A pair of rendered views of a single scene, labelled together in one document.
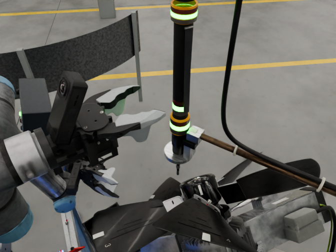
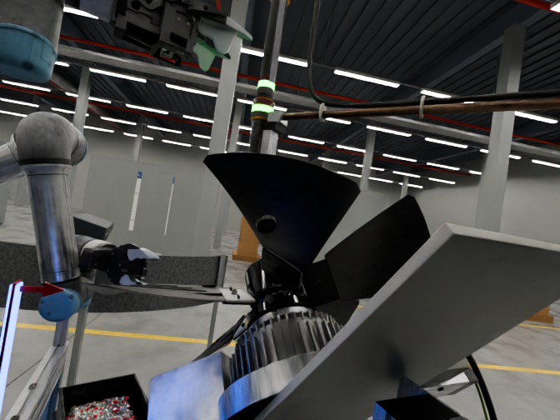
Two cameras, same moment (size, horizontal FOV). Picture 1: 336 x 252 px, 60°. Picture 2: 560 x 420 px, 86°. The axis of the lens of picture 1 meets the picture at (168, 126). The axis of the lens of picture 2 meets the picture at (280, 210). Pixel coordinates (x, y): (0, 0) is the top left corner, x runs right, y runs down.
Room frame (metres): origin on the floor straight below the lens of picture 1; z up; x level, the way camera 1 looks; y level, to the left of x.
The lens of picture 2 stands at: (-0.14, -0.08, 1.35)
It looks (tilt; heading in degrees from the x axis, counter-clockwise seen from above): 2 degrees up; 359
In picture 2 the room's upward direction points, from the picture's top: 9 degrees clockwise
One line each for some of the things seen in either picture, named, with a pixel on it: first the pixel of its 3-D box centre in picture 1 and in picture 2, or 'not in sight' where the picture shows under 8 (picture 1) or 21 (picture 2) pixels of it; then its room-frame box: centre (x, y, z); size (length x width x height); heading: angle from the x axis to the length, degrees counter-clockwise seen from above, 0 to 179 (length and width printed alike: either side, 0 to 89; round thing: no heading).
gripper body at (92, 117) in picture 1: (78, 138); (157, 22); (0.35, 0.15, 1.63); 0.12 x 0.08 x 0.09; 123
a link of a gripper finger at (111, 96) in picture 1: (119, 103); (207, 55); (0.44, 0.09, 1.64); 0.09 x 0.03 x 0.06; 145
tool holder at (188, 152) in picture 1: (182, 141); (262, 137); (0.46, -0.03, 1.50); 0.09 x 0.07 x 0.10; 58
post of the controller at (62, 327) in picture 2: not in sight; (65, 312); (0.81, 0.51, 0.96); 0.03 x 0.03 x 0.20; 23
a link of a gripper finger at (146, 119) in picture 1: (141, 129); (225, 37); (0.36, 0.05, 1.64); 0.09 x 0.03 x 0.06; 102
